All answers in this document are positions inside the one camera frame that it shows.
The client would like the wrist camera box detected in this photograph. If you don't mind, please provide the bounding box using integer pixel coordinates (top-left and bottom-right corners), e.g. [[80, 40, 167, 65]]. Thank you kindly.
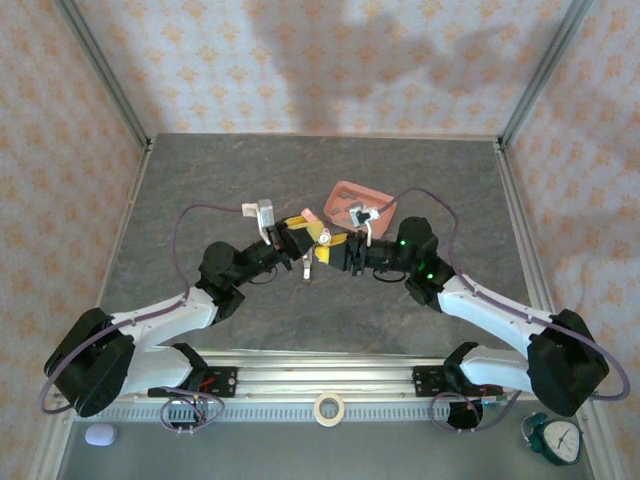
[[348, 201, 382, 247], [241, 198, 277, 246]]

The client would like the grey slotted cable duct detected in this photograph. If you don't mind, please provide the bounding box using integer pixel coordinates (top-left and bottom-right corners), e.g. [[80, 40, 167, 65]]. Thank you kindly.
[[94, 404, 507, 423]]

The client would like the long aluminium base rail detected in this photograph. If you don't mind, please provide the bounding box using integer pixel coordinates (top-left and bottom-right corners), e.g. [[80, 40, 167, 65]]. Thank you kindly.
[[114, 355, 539, 402]]

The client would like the pink plastic tray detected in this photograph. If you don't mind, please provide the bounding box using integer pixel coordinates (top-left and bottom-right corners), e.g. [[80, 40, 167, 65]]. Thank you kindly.
[[323, 180, 398, 240]]

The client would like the aluminium frame leg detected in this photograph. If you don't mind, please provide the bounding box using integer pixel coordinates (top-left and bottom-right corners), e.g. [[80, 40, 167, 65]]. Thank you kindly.
[[574, 412, 621, 480], [29, 409, 76, 480]]

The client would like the aluminium side rail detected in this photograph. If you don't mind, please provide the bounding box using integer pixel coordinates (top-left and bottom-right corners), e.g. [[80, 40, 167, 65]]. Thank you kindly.
[[92, 142, 154, 321], [493, 140, 564, 321]]

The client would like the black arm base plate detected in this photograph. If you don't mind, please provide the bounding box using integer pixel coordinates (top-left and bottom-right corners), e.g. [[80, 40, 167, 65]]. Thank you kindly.
[[412, 365, 504, 401], [147, 366, 239, 400]]

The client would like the aluminium frame post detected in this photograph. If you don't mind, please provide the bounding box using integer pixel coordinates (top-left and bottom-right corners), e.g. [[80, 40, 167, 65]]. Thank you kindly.
[[499, 0, 596, 147], [53, 0, 153, 150]]

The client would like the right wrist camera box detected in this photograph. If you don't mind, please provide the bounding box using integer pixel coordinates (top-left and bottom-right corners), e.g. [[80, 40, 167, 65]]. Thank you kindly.
[[348, 201, 382, 247]]

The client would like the green white analog timer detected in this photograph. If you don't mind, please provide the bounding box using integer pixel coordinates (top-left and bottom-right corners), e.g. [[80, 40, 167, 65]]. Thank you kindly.
[[521, 412, 584, 467]]

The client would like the beige masking tape roll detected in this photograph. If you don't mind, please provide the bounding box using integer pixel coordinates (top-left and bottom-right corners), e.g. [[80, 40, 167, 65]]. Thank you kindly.
[[313, 392, 346, 427]]

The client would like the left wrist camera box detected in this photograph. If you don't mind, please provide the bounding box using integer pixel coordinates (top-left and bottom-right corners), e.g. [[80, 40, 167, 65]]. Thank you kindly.
[[241, 198, 277, 246]]

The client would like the small lavender case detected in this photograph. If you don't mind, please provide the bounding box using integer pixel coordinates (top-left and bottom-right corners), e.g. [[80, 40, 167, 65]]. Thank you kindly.
[[83, 423, 119, 447]]

